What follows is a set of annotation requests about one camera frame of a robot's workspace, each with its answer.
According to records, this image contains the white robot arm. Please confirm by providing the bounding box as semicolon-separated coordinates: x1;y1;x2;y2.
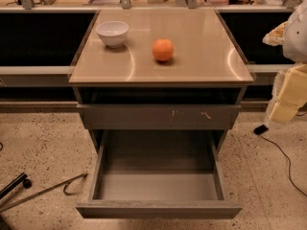
262;0;307;126

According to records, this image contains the white ceramic bowl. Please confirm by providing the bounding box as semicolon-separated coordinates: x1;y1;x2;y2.
96;21;130;48

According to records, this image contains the black power adapter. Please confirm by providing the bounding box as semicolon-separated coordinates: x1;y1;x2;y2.
253;125;269;135

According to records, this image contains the orange fruit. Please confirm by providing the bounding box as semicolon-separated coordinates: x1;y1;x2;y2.
152;38;174;61

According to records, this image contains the grey drawer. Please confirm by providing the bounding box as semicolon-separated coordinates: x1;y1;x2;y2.
77;130;242;219
78;104;241;130

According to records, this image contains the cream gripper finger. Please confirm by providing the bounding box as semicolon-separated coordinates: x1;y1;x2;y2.
268;103;298;124

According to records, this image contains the black chair leg caster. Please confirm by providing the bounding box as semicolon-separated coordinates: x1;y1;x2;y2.
0;172;32;199

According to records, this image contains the metal rod with hook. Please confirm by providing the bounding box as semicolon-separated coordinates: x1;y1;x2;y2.
0;172;87;213

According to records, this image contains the black floor cable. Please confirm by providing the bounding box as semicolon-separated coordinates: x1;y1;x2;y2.
259;133;307;197

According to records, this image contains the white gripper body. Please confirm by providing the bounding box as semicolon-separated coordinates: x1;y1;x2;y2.
272;64;307;109

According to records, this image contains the grey top drawer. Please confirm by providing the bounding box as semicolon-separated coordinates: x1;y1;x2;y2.
78;104;241;130

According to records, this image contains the grey drawer cabinet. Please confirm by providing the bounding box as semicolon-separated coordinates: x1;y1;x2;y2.
69;8;253;146

